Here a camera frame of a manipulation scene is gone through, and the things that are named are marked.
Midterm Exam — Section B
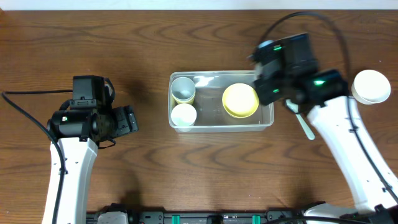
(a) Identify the mint green plastic spoon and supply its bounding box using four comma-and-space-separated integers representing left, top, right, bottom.
286, 99, 315, 141

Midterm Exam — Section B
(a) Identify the yellow plastic bowl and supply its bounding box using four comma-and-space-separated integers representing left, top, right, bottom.
222, 83, 259, 118

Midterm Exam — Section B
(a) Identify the yellow plastic cup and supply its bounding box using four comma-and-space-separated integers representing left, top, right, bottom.
170, 95, 195, 108

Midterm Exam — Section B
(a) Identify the cream plastic cup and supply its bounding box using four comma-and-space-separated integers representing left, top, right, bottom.
170, 103, 197, 126

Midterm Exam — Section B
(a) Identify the grey plastic cup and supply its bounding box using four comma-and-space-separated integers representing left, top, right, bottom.
171, 77, 196, 100

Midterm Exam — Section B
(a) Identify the white plastic bowl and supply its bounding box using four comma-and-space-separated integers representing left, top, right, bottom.
351, 70, 391, 105

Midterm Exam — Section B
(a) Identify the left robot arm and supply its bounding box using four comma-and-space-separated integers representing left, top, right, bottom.
42, 75, 139, 223

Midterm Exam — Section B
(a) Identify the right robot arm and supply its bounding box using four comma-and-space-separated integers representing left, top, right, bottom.
252, 34, 397, 223

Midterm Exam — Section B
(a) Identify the clear plastic container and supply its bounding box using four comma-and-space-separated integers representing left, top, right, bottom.
169, 70, 274, 133

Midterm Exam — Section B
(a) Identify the right black cable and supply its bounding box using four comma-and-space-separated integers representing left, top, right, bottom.
259, 11, 398, 205

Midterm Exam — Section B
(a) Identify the black cable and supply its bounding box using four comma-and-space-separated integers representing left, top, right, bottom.
259, 11, 398, 205
1, 89, 74, 224

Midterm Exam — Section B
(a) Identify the black mounting rail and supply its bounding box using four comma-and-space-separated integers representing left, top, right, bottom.
86, 203, 368, 224

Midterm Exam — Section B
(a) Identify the left black cable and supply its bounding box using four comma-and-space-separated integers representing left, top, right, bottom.
1, 89, 74, 224

